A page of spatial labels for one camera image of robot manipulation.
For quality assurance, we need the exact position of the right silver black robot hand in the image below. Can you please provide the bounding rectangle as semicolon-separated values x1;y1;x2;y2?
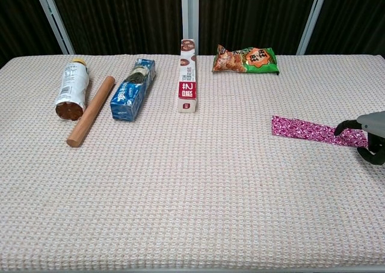
333;110;385;165

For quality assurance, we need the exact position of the dark brown curtain panel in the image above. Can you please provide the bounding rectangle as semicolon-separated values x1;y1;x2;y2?
0;0;63;68
49;0;189;56
306;0;385;59
198;0;319;56

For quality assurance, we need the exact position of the green orange snack bag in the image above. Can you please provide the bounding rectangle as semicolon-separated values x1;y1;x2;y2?
211;44;280;76

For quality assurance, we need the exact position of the long white red box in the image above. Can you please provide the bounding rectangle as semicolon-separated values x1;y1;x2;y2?
177;38;199;113

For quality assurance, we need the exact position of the pink woven tablecloth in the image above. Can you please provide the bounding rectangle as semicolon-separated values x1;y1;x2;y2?
0;54;385;272

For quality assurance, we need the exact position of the blue cookie box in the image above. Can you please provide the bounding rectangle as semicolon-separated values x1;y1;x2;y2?
109;58;156;123

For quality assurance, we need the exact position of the wooden rolling pin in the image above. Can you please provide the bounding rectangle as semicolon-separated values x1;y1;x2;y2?
66;76;116;148

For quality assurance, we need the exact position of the white label drink bottle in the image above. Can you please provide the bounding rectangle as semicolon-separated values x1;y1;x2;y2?
55;58;90;122

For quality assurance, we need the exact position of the white metal frame post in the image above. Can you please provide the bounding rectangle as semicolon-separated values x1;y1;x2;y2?
32;0;75;56
296;0;330;56
180;0;200;56

